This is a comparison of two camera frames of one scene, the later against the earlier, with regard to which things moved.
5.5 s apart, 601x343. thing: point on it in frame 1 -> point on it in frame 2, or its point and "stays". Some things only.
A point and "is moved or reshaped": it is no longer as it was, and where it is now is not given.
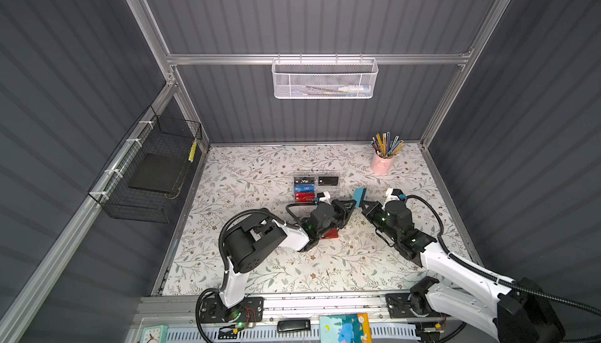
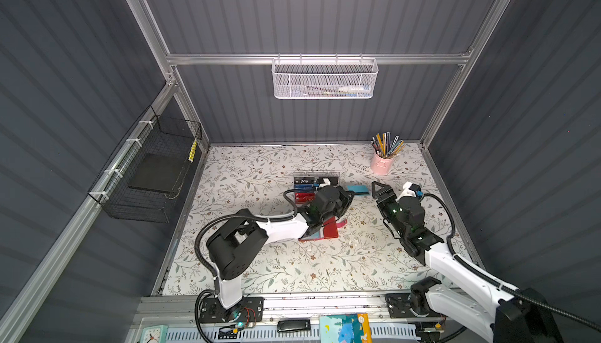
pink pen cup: (381, 166) stays
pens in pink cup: (386, 147) stays
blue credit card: (358, 194) is moved or reshaped
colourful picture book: (345, 328) stays
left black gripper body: (332, 223) -> (339, 203)
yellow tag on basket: (192, 154) stays
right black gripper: (369, 213) -> (389, 190)
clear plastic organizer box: (307, 185) stays
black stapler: (295, 325) stays
